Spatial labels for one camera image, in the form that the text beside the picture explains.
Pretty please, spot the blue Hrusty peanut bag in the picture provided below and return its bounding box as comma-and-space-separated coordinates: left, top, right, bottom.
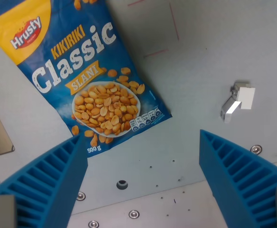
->
0, 0, 173, 158

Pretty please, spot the small metal bracket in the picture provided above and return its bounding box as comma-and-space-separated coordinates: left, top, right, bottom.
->
219, 81, 256, 124

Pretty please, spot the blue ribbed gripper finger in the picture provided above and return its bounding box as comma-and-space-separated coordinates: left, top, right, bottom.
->
199, 129, 277, 228
0, 135, 89, 228

